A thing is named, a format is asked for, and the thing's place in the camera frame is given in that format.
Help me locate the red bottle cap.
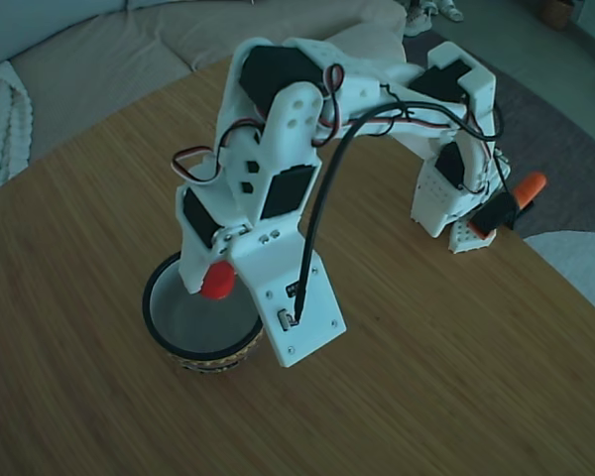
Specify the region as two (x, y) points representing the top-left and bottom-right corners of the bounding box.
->
(200, 261), (238, 301)

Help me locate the patterned mug with black rim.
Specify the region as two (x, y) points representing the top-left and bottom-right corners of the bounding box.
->
(142, 250), (267, 377)

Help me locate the beige sofa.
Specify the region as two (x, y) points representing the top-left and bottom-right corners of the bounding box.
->
(0, 0), (408, 202)

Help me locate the white knitted blanket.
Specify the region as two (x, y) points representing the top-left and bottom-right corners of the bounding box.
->
(0, 61), (35, 202)

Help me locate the white textured ottoman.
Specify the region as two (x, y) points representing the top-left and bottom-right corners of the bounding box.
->
(299, 24), (430, 75)

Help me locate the white sneaker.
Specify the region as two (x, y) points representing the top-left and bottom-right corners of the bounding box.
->
(433, 0), (465, 24)
(404, 3), (433, 38)

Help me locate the orange and black clamp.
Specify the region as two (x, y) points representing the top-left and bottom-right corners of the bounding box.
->
(466, 172), (547, 240)

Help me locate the grey rug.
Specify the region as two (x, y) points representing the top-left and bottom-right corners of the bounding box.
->
(401, 34), (595, 239)

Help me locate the white round rug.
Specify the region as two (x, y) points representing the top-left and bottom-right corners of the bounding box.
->
(523, 230), (595, 326)

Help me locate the woven basket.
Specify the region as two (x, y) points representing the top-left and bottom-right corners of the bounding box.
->
(538, 0), (576, 32)

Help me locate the black cable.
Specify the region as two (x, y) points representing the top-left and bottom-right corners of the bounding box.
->
(292, 101), (507, 323)

